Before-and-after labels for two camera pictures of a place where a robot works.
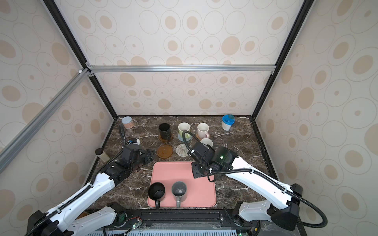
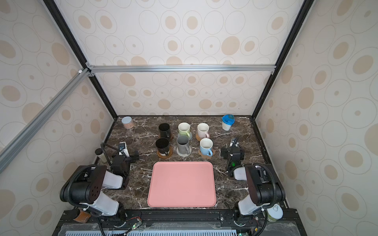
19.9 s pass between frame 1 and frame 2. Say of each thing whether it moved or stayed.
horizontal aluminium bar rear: stayed
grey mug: moved
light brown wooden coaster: stayed
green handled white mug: stayed
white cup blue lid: stayed
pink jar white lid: stayed
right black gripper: moved
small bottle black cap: stayed
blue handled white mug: moved
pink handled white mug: stayed
